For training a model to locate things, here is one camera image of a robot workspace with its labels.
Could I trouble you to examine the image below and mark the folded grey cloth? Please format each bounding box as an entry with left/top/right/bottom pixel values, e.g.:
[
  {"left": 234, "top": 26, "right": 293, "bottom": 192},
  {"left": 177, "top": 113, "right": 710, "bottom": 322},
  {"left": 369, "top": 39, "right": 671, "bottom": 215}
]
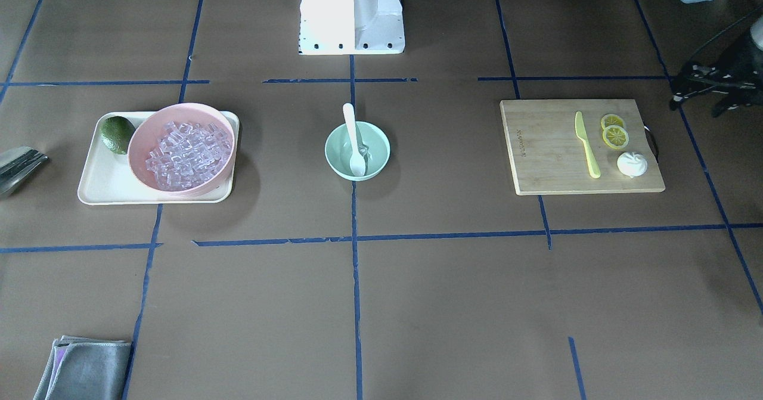
[{"left": 33, "top": 335, "right": 132, "bottom": 399}]

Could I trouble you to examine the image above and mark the lemon slice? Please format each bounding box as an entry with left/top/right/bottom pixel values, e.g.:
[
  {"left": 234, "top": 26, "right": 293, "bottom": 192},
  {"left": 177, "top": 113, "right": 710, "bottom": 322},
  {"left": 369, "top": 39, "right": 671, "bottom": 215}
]
[
  {"left": 600, "top": 114, "right": 626, "bottom": 129},
  {"left": 602, "top": 125, "right": 629, "bottom": 151}
]

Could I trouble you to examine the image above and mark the clear ice cube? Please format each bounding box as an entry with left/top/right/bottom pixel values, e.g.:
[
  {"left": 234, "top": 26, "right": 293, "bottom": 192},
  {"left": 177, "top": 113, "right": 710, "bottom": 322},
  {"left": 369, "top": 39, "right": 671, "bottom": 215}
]
[{"left": 359, "top": 145, "right": 370, "bottom": 163}]

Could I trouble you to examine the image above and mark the pink bowl of ice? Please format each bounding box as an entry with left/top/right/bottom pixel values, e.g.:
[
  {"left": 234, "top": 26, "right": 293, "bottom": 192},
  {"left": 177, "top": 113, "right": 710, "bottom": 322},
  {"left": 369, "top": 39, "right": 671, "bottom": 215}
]
[{"left": 126, "top": 103, "right": 239, "bottom": 198}]

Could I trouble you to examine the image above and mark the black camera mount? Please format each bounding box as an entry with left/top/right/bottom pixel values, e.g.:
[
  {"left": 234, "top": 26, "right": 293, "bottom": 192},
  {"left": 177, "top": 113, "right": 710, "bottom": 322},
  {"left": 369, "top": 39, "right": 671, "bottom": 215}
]
[{"left": 669, "top": 31, "right": 762, "bottom": 117}]

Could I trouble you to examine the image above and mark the green ceramic bowl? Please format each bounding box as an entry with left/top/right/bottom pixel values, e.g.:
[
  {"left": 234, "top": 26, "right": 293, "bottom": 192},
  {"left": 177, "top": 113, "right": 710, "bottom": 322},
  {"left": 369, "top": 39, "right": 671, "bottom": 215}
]
[{"left": 324, "top": 121, "right": 392, "bottom": 182}]

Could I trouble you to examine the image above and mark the white steamed bun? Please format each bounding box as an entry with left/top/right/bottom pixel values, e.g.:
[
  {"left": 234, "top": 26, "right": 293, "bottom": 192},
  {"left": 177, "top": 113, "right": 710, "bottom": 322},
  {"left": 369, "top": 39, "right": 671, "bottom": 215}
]
[{"left": 616, "top": 152, "right": 648, "bottom": 178}]

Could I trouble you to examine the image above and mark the bamboo cutting board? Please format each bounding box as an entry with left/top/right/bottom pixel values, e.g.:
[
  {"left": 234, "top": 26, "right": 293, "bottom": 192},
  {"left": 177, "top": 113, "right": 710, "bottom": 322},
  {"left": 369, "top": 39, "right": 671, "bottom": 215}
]
[{"left": 500, "top": 99, "right": 665, "bottom": 196}]

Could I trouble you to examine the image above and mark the yellow plastic knife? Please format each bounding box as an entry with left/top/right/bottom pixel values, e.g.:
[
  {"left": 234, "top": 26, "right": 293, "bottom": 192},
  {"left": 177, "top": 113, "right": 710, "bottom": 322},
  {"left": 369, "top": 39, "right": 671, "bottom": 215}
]
[{"left": 575, "top": 110, "right": 601, "bottom": 178}]

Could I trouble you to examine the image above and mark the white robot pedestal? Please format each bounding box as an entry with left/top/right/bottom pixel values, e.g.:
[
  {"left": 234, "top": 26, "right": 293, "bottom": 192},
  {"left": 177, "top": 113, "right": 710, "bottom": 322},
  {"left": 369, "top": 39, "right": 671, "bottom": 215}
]
[{"left": 298, "top": 0, "right": 406, "bottom": 55}]

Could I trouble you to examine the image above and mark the green avocado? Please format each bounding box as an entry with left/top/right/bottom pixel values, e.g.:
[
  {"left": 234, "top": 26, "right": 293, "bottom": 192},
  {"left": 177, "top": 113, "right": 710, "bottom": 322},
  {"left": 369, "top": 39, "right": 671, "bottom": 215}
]
[{"left": 99, "top": 116, "right": 136, "bottom": 155}]

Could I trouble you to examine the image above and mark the white plastic spoon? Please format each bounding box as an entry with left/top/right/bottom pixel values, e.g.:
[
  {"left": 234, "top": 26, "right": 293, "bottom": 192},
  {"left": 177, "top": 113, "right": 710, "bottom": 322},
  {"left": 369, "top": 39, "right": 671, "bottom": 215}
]
[{"left": 342, "top": 103, "right": 366, "bottom": 177}]

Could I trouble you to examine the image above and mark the beige plastic tray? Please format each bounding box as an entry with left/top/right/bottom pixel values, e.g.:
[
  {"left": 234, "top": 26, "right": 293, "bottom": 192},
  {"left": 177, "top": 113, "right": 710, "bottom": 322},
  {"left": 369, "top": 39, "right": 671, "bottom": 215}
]
[{"left": 78, "top": 110, "right": 236, "bottom": 206}]

